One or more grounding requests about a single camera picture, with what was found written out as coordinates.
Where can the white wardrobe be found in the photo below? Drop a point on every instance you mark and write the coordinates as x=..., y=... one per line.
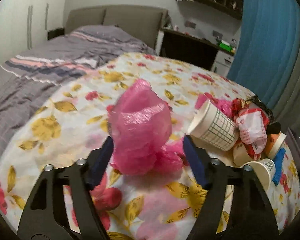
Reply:
x=24, y=24

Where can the dark desk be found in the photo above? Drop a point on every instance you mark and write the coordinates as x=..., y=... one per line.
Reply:
x=196, y=51

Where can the blue curtain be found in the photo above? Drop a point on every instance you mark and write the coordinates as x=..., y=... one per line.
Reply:
x=268, y=47

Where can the blue foam net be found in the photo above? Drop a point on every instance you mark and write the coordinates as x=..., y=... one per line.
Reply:
x=278, y=161

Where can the grey trash bin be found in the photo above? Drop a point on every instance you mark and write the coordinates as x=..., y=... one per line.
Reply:
x=293, y=142

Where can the green grid paper cup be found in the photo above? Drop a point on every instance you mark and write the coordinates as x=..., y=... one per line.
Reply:
x=265, y=170
x=213, y=127

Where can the green box on desk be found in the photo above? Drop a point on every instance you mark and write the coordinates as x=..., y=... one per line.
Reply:
x=225, y=45

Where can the grey striped duvet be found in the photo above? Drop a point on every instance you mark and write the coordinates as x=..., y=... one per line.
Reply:
x=28, y=79

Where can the orange paper cup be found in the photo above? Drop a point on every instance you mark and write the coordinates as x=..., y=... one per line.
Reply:
x=241, y=156
x=273, y=144

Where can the white drawer unit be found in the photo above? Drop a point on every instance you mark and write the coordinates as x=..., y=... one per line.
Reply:
x=222, y=63

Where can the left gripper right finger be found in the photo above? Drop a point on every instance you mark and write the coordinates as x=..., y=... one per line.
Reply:
x=236, y=205

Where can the dark bedside table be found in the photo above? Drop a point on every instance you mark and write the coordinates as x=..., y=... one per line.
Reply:
x=55, y=33

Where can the black plastic bag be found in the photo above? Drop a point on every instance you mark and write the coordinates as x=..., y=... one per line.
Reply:
x=273, y=127

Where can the small pink plastic bag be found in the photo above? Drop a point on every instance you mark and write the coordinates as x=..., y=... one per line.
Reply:
x=225, y=106

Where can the red white snack wrapper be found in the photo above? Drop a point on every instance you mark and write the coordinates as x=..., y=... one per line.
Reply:
x=251, y=122

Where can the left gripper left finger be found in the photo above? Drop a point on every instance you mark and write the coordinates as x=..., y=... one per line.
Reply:
x=60, y=205

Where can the grey upholstered headboard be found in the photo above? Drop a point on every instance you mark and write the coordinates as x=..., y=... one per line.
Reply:
x=142, y=22

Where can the floral bed sheet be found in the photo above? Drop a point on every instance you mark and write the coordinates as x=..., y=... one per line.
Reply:
x=150, y=194

